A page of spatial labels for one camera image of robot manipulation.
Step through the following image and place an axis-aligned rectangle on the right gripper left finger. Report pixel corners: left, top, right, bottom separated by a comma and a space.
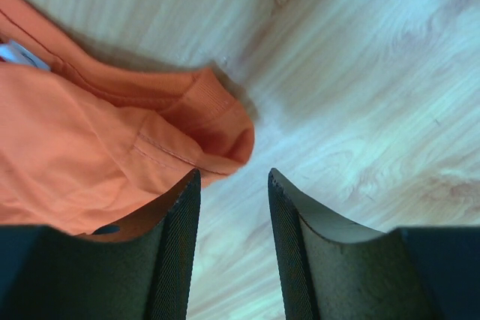
1, 170, 201, 319

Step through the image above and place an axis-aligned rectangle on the orange t shirt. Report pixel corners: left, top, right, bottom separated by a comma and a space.
1, 0, 254, 235

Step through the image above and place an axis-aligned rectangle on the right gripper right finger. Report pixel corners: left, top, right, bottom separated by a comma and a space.
268, 169, 479, 319

